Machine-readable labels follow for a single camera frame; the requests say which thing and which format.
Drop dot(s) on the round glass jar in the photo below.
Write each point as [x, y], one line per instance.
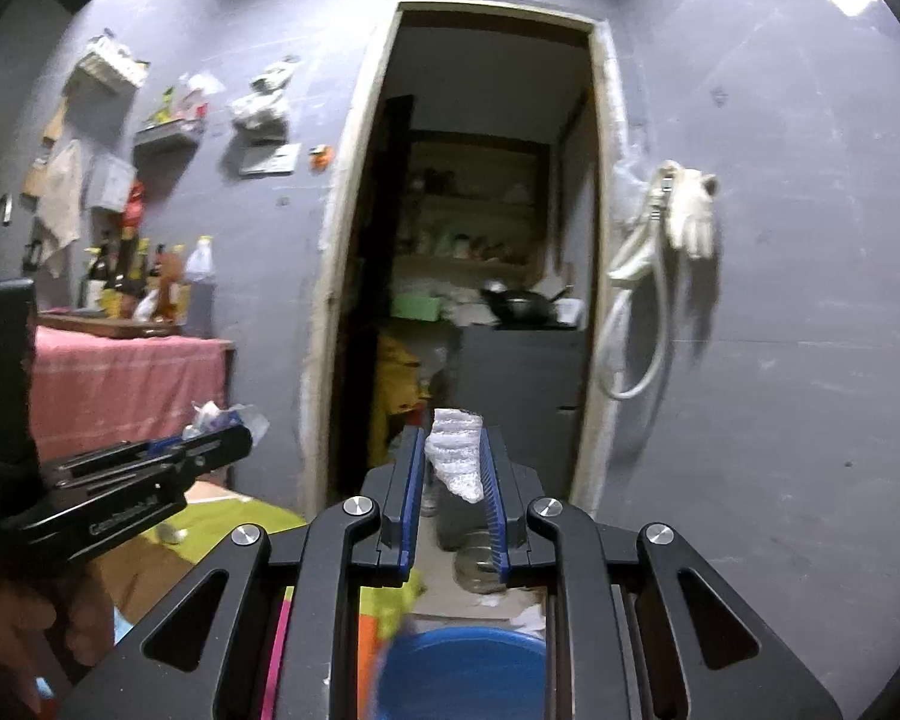
[476, 566]

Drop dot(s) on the wooden tray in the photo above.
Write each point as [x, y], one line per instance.
[105, 324]

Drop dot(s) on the yellow bag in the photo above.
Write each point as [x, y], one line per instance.
[394, 390]

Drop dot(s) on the black wok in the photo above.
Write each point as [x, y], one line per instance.
[521, 304]

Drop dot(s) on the multicolour patchwork blanket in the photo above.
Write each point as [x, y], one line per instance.
[217, 532]

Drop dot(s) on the white glove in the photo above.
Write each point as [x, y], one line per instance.
[691, 210]

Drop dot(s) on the wall switch board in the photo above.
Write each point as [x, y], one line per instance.
[270, 160]

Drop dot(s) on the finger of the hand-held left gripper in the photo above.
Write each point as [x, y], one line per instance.
[221, 446]
[120, 457]

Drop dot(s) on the dark glass bottle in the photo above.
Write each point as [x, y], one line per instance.
[94, 277]
[127, 277]

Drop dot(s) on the grey wall box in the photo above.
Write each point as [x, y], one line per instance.
[111, 181]

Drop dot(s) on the wooden door frame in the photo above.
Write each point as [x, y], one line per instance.
[322, 315]

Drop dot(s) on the person's left hand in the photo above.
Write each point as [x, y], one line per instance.
[82, 615]

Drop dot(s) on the pink tablecloth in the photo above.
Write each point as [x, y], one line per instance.
[120, 382]

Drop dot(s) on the grey wall shelf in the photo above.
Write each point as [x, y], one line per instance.
[169, 135]

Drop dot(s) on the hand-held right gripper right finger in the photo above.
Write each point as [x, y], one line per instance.
[493, 510]

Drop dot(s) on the brown jar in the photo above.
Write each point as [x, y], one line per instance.
[171, 289]

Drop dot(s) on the white hanging towel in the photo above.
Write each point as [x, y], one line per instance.
[60, 202]

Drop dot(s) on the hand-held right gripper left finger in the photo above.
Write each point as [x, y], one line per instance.
[412, 499]

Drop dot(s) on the blue plastic basin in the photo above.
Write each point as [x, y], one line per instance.
[465, 675]

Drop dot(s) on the white plastic wrapper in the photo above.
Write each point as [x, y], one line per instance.
[456, 450]

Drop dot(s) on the black cabinet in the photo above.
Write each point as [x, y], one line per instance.
[517, 390]

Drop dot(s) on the clear plastic wrapper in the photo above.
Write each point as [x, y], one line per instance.
[225, 416]

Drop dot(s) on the green box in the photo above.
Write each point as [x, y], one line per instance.
[416, 306]

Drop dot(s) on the white plastic bags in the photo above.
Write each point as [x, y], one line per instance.
[262, 101]

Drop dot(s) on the small orange wall object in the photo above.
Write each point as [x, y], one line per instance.
[320, 156]

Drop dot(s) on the red hanging packet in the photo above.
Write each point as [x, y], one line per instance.
[135, 204]

